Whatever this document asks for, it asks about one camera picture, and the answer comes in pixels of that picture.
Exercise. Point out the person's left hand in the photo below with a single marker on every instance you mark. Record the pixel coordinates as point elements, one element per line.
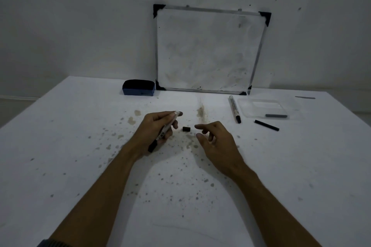
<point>147,132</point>

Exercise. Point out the person's right hand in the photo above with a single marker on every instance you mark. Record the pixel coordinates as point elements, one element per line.
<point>221,148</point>

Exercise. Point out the person's left fingers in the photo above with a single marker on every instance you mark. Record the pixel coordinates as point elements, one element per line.
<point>166,114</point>

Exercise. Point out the person's right thumb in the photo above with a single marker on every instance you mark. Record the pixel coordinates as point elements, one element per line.
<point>204,144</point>

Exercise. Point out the white marker pen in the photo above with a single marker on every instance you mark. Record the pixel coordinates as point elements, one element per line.
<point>234,108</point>
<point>161,135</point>

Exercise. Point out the person's left forearm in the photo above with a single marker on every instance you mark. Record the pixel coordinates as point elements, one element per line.
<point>98,197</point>

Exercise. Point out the person's right forearm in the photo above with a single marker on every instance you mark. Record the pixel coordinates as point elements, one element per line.
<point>272,209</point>

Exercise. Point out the black marker cap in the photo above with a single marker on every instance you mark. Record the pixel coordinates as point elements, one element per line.
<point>186,129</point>

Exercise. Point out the blue whiteboard eraser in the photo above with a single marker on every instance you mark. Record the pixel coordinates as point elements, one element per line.
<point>138,88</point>

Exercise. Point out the black ink refill stick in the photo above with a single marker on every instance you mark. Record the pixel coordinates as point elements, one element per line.
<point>266,125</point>

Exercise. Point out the clear plastic tray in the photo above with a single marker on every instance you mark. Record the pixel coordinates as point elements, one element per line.
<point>269,106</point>

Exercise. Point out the white framed whiteboard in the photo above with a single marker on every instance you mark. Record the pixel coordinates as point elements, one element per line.
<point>208,50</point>

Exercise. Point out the grey ink refill stick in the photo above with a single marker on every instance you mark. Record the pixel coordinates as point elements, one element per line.
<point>276,116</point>

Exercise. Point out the thin grey strip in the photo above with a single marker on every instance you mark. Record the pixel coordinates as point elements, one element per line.
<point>305,97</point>

